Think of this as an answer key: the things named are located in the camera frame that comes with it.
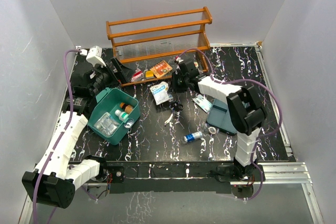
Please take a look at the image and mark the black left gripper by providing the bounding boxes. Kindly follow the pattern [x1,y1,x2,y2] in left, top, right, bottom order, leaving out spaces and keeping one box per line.
[90,57,135,95]

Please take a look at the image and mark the white blue card packet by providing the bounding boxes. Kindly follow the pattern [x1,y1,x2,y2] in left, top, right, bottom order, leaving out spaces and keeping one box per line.
[193,94,212,113]

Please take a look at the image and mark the brown orange-capped syrup bottle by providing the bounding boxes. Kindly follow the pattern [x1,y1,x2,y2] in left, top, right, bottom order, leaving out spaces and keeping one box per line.
[120,102,133,114]

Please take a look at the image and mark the green medicine kit box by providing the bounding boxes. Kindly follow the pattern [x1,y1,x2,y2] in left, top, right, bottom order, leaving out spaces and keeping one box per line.
[88,88,140,145]

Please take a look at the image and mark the white green medicine bottle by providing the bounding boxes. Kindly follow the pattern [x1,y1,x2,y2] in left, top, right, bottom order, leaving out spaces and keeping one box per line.
[114,110,129,122]

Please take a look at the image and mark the bagged white gauze pads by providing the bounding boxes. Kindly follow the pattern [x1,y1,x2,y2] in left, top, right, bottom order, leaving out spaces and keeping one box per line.
[94,112,120,137]

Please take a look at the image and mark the blue divided tray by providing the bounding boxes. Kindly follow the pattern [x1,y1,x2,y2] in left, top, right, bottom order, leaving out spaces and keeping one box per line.
[206,99,237,135]

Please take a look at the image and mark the blue white small tube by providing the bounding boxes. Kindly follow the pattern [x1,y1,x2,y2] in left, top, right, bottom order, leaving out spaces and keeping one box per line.
[183,131,203,144]

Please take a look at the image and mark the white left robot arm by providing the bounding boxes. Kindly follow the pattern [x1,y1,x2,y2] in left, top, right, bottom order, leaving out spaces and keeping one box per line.
[22,58,140,208]

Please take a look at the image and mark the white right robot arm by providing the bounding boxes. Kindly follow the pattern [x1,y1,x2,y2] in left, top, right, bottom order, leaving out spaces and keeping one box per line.
[172,57,267,182]

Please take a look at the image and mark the red white medicine box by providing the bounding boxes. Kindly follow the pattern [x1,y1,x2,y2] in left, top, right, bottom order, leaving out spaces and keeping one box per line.
[131,69,144,82]

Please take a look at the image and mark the orange patterned medicine box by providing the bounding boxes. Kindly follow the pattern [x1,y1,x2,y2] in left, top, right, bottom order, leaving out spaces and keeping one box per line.
[150,60,173,78]

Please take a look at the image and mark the cream long medicine box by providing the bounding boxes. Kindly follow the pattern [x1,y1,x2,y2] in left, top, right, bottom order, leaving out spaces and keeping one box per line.
[194,61,199,69]

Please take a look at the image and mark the yellow grey small box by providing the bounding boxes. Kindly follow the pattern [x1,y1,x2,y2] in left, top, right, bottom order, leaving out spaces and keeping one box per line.
[145,70,154,79]

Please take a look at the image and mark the orange wooden shelf rack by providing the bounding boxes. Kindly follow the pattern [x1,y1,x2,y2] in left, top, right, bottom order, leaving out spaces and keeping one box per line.
[106,6,213,72]

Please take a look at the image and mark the black handled scissors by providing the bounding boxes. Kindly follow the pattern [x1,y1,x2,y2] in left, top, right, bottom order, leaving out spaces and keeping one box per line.
[164,101,184,126]

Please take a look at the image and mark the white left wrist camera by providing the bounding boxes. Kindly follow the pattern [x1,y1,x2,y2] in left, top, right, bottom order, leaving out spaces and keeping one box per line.
[78,46,107,67]

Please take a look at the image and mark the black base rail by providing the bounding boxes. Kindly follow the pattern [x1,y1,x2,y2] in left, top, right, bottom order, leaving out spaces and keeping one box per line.
[70,159,266,196]

